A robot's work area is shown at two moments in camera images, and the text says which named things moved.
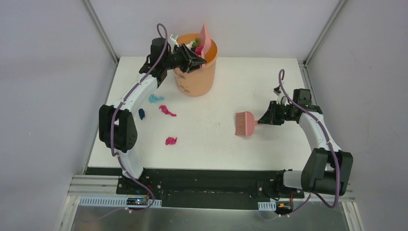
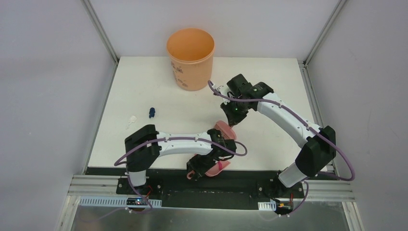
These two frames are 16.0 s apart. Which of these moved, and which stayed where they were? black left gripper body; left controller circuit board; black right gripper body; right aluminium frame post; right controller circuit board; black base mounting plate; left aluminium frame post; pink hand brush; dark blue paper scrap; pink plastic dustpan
Moved: pink plastic dustpan; pink hand brush; black right gripper body; dark blue paper scrap; black left gripper body
Stayed: black base mounting plate; left controller circuit board; right controller circuit board; right aluminium frame post; left aluminium frame post
